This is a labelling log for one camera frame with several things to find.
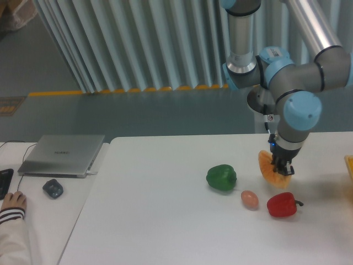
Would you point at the person's hand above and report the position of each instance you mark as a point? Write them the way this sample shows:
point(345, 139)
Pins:
point(14, 205)

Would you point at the yellow basket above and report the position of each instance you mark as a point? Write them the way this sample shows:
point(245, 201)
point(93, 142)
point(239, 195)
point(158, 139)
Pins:
point(349, 163)

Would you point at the red bell pepper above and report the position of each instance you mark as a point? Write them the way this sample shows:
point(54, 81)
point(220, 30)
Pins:
point(283, 205)

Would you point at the dark grey computer mouse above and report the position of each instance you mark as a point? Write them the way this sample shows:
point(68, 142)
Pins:
point(53, 189)

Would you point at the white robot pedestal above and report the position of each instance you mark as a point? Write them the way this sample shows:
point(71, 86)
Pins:
point(261, 103)

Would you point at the black keyboard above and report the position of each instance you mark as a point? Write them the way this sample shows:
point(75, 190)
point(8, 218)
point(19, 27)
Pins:
point(5, 181)

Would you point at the silver closed laptop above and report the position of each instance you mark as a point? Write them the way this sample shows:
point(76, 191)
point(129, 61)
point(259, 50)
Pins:
point(69, 156)

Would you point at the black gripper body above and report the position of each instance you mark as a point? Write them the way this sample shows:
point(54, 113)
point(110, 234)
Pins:
point(282, 150)

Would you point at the brown egg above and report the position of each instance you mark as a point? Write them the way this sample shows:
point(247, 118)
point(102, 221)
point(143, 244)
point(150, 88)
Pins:
point(249, 199)

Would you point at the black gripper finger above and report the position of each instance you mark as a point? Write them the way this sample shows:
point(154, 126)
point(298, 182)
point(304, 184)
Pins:
point(286, 169)
point(276, 162)

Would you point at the white folding partition screen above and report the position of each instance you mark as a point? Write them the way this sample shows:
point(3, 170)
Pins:
point(155, 44)

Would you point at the green bell pepper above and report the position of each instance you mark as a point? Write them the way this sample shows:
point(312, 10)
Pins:
point(222, 177)

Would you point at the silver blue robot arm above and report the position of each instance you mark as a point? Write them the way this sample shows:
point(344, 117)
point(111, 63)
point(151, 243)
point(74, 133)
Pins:
point(292, 88)

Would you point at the white striped sleeve forearm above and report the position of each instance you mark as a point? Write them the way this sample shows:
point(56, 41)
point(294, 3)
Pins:
point(15, 244)

